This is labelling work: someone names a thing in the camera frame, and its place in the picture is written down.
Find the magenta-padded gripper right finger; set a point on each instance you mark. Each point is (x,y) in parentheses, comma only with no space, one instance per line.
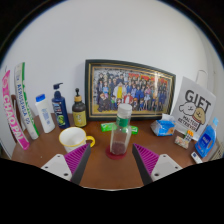
(146,157)

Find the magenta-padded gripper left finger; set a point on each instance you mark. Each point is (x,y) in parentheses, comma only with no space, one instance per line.
(77,156)

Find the clear green-labelled plastic bottle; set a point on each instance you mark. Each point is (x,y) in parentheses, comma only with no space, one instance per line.
(120,133)

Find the white mug with yellow rim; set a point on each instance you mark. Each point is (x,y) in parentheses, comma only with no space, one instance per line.
(71,137)

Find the blue tissue pack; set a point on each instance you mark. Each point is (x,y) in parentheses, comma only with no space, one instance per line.
(163,127)

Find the small snack packets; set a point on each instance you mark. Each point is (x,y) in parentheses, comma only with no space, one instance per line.
(183,140)

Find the brown pump bottle yellow label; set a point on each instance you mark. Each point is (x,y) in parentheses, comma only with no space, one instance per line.
(79,115)

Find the dark blue pump bottle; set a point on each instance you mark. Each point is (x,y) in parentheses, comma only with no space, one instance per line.
(60,111)

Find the white lotion bottle blue cap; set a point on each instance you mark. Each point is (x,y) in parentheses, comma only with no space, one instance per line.
(45,115)

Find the blue detergent bottle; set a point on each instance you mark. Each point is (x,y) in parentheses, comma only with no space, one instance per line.
(206,140)

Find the framed group photo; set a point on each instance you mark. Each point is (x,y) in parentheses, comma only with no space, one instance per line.
(133,90)

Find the white and blue shuttlecock tube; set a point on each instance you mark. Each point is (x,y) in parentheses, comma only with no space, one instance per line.
(25,100)

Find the pink shuttlecock tube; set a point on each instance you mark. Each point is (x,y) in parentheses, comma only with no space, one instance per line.
(13,113)

